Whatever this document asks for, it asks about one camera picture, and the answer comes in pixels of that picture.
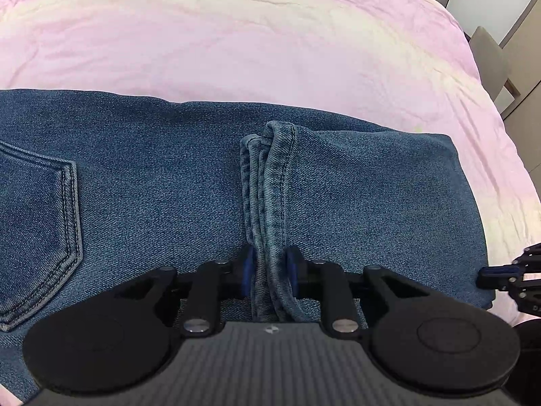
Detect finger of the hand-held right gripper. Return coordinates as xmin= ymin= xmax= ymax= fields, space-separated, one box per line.
xmin=476 ymin=242 xmax=541 ymax=319

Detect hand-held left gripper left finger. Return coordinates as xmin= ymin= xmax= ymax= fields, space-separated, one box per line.
xmin=113 ymin=244 xmax=255 ymax=338

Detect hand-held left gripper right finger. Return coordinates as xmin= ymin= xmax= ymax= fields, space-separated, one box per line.
xmin=286 ymin=245 xmax=425 ymax=340

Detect blue denim pants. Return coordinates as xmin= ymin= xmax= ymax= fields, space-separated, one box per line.
xmin=0 ymin=88 xmax=496 ymax=402

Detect grey chair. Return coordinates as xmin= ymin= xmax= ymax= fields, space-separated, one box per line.
xmin=470 ymin=25 xmax=515 ymax=113

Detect pink bed blanket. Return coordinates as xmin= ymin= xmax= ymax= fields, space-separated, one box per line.
xmin=0 ymin=0 xmax=541 ymax=322

